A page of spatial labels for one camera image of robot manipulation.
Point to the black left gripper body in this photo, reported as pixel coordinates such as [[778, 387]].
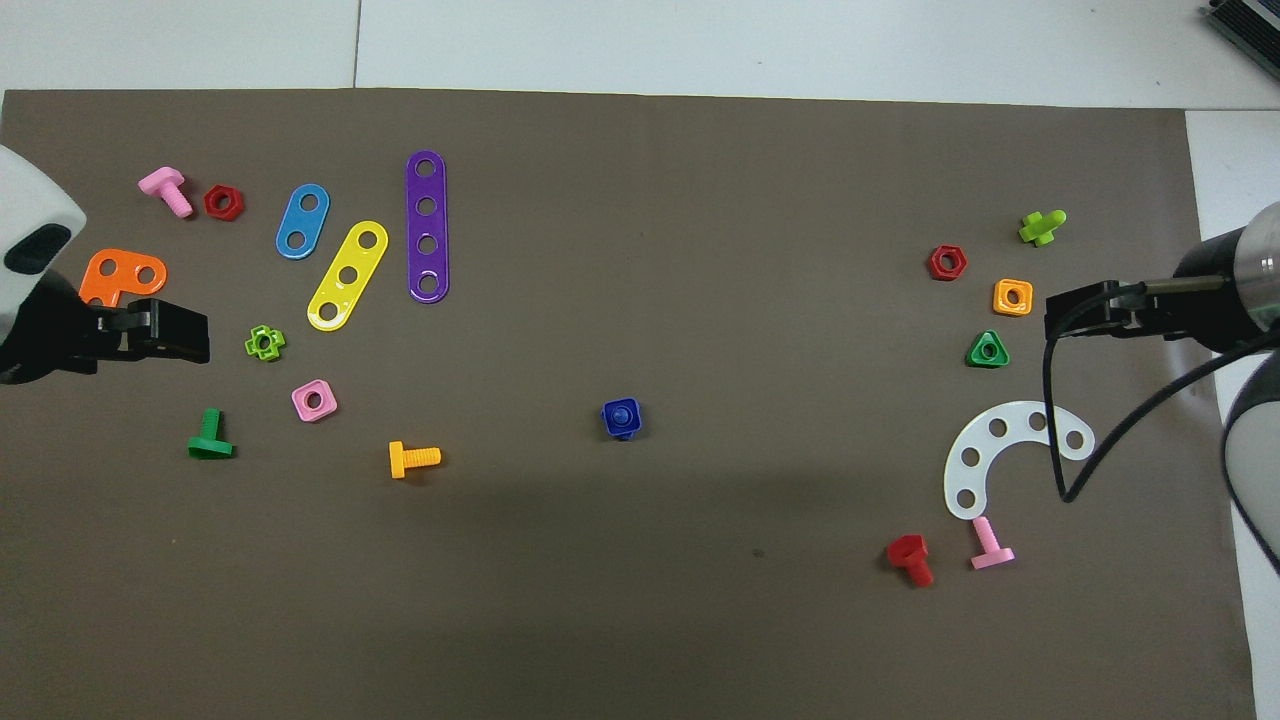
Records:
[[45, 335]]

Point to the orange square plastic nut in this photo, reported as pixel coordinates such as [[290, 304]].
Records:
[[999, 297]]

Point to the white curved plastic plate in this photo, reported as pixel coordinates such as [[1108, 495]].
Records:
[[982, 442]]

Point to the purple four-hole plastic plate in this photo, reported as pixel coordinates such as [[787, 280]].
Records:
[[427, 225]]

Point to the pink square plastic nut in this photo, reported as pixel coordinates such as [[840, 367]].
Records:
[[300, 405]]

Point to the green triangular plastic nut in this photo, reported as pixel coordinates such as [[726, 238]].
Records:
[[975, 358]]

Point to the lime plastic bolt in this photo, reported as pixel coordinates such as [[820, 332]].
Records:
[[1038, 230]]

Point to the brown table mat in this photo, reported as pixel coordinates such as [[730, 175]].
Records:
[[640, 250]]

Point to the green plastic bolt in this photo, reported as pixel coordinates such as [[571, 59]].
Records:
[[211, 448]]

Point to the orange angled plastic plate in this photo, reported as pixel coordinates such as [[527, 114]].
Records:
[[128, 270]]

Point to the blue square plastic nut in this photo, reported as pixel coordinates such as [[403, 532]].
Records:
[[607, 415]]

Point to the red plastic bolt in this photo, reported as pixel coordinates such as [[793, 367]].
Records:
[[908, 550]]

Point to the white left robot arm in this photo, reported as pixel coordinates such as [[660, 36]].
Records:
[[30, 200]]

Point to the red hexagonal plastic nut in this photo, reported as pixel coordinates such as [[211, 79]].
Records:
[[934, 263], [210, 205]]

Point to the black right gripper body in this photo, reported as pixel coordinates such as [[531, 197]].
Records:
[[1212, 300]]

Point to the blue two-hole plastic plate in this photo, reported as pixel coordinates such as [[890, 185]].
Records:
[[302, 222]]

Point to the blue plastic bolt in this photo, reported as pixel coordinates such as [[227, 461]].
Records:
[[621, 411]]

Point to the pink plastic bolt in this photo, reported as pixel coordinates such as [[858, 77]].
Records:
[[992, 558], [163, 183]]

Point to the orange plastic bolt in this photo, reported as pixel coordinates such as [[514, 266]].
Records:
[[398, 460]]

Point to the grey ribbed device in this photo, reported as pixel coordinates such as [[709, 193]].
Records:
[[1248, 22]]

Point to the lime cross-shaped plastic nut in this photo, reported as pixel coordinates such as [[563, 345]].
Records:
[[253, 346]]

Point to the yellow three-hole plastic plate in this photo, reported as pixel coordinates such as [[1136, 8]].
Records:
[[358, 258]]

